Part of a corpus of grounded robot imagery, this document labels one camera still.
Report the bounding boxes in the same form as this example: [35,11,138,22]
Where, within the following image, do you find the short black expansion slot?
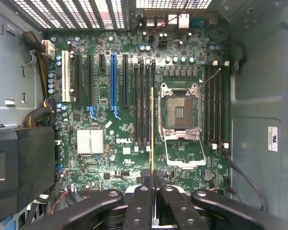
[98,54,106,71]

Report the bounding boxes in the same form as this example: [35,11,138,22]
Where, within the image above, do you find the red black twisted wire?
[148,9,188,38]

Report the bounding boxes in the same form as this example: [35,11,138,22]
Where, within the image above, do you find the white power connector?
[42,39,56,58]

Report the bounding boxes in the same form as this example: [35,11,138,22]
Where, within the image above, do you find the metal socket cover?
[164,138,207,169]

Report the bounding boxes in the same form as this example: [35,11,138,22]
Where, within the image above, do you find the black RAM slot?
[216,61,222,149]
[221,61,229,150]
[210,61,216,149]
[205,61,211,149]
[150,58,156,153]
[140,58,145,153]
[134,58,140,153]
[145,58,151,153]

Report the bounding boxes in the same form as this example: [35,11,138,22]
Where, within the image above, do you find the coin cell battery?
[202,168,215,182]

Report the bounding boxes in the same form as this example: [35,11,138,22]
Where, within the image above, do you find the thin metal locking lever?
[199,68,222,90]

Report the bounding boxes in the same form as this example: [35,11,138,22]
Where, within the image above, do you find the white expansion slot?
[61,50,72,103]

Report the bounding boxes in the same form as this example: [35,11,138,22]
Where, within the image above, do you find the silver chipset heatsink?
[76,129,104,155]

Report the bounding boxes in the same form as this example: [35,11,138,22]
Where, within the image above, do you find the open black PC case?
[0,0,288,230]

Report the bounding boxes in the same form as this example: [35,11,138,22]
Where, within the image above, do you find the long black expansion slot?
[74,53,83,108]
[86,54,98,121]
[122,54,130,108]

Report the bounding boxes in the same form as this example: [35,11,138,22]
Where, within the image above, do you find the blue expansion slot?
[109,53,122,121]

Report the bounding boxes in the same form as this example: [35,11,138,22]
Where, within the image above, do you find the yellow black power wires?
[22,31,56,129]

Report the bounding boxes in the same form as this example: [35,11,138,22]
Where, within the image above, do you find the green motherboard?
[42,23,231,192]

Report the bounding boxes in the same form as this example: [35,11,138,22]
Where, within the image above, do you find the CPU socket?
[159,82,203,141]

